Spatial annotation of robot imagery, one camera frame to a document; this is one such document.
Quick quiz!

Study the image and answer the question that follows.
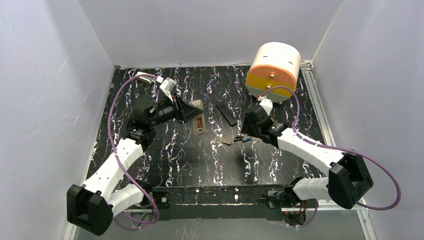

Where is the white remote control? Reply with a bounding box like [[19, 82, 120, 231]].
[[190, 99, 208, 136]]

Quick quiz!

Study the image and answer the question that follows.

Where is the beige battery cover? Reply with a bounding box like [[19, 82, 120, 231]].
[[219, 137, 233, 146]]

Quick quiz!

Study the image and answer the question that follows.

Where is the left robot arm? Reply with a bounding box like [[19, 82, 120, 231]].
[[66, 93, 204, 236]]

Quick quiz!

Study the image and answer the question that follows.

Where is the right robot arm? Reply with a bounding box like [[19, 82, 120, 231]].
[[241, 104, 374, 209]]

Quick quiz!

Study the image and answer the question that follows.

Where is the small white clip object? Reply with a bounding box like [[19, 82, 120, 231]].
[[135, 71, 156, 84]]

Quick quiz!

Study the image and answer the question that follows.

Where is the pink orange cylindrical drawer box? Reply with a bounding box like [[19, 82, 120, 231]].
[[245, 42, 301, 98]]

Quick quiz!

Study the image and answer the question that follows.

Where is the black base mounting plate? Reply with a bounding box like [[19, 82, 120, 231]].
[[120, 184, 316, 222]]

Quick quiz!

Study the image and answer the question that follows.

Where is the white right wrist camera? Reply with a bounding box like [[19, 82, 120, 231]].
[[258, 96, 273, 116]]

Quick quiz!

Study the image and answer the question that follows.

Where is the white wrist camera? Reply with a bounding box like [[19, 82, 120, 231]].
[[159, 77, 178, 101], [258, 96, 273, 116]]

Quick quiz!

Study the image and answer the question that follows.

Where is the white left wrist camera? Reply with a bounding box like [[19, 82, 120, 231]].
[[159, 77, 178, 101]]

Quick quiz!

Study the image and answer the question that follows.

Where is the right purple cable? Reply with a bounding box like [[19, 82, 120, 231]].
[[263, 86, 402, 229]]

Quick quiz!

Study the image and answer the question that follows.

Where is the purple cable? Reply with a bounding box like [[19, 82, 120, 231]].
[[263, 86, 402, 229], [107, 73, 163, 231]]

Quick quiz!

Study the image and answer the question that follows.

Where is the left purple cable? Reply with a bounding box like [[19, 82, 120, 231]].
[[107, 73, 163, 231]]

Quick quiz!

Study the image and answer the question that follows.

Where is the aluminium frame rail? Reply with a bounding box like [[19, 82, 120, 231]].
[[61, 59, 377, 240]]

